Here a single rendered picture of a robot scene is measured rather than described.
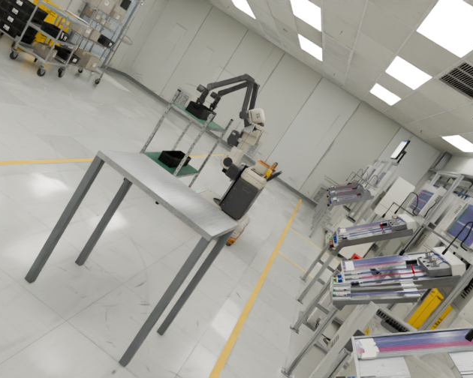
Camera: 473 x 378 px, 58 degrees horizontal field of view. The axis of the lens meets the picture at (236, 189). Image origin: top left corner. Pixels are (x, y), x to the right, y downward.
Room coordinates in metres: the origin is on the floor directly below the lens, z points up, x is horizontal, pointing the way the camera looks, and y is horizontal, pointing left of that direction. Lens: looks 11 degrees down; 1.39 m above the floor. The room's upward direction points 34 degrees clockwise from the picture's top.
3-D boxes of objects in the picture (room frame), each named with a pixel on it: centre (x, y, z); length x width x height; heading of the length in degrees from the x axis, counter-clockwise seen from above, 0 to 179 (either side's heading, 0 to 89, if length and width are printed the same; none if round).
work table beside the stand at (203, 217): (2.12, 0.27, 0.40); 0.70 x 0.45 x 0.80; 78
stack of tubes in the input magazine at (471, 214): (2.94, -1.51, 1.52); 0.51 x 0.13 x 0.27; 173
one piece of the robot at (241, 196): (4.58, -0.08, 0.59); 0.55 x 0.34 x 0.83; 174
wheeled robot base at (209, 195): (4.59, 0.02, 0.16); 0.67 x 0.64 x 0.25; 84
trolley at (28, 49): (6.43, 3.62, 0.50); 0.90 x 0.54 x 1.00; 7
